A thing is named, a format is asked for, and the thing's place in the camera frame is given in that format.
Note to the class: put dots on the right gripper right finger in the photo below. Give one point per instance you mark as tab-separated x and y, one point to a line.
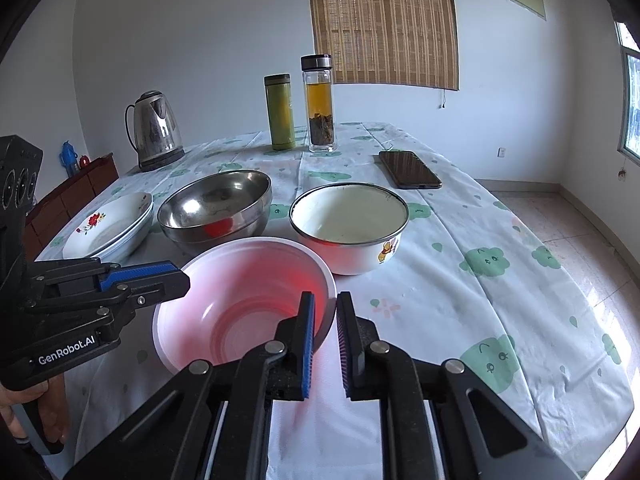
361	369

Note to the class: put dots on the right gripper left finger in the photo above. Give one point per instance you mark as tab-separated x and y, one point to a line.
291	375

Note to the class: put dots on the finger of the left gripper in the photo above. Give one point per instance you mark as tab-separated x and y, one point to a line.
138	276
147	296

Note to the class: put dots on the red flower white plate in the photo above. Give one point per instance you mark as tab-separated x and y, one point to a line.
105	225

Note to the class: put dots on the red plastic bowl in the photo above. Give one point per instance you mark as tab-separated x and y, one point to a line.
239	292

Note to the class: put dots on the stainless steel bowl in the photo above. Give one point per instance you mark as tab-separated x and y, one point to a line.
216	209

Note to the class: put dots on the left hand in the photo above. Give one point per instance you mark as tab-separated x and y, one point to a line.
52	408

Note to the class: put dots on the white enamel bowl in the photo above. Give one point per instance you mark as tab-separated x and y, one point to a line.
354	227

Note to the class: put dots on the floral plastic tablecloth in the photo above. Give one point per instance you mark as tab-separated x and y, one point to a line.
469	281

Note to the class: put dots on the brown wooden sideboard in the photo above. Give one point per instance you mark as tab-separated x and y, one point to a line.
62	204

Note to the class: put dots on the blue kids water bottle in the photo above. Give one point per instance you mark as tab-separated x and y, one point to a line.
69	159

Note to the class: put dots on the stainless steel electric kettle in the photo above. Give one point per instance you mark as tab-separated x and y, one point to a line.
153	132

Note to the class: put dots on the black smartphone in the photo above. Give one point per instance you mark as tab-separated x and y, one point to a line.
407	170

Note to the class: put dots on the green thermos bottle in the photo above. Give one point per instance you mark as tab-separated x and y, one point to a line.
280	112

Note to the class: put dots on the glass tea bottle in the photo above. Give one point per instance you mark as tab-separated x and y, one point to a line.
317	79

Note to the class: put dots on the bamboo window blind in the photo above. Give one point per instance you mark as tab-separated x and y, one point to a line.
406	42

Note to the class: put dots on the window with frame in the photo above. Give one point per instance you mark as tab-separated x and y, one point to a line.
629	138

